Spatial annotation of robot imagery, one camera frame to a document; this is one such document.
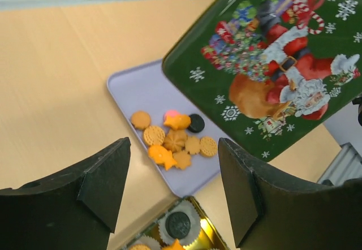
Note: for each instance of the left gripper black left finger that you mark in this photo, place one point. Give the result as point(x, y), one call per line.
point(75, 208)

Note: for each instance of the lilac plastic tray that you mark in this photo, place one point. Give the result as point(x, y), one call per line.
point(146, 88)

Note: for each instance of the white paper cupcake liner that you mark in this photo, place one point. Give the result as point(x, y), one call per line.
point(150, 242)
point(190, 210)

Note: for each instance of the orange fish cookie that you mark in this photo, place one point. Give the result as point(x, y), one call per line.
point(177, 122)
point(161, 156)
point(175, 245)

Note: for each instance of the plain round tan cookie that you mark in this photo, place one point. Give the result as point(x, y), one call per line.
point(140, 120)

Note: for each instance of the green christmas cookie tin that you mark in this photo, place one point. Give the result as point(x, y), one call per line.
point(209, 237)

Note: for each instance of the orange swirl meringue cookie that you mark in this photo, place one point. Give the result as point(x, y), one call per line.
point(175, 140)

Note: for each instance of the tan maple leaf cookie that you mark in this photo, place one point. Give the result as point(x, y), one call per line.
point(192, 145)

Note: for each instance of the round dotted biscuit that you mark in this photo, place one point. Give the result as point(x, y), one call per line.
point(139, 247)
point(208, 147)

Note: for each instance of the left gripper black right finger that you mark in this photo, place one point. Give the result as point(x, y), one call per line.
point(271, 209)

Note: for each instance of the gold tin lid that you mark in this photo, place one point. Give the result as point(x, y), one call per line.
point(267, 72)

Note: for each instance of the black sandwich cookie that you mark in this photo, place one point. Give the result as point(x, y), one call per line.
point(197, 123)
point(178, 225)

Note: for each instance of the pink sandwich cookie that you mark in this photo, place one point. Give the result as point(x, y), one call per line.
point(170, 113)

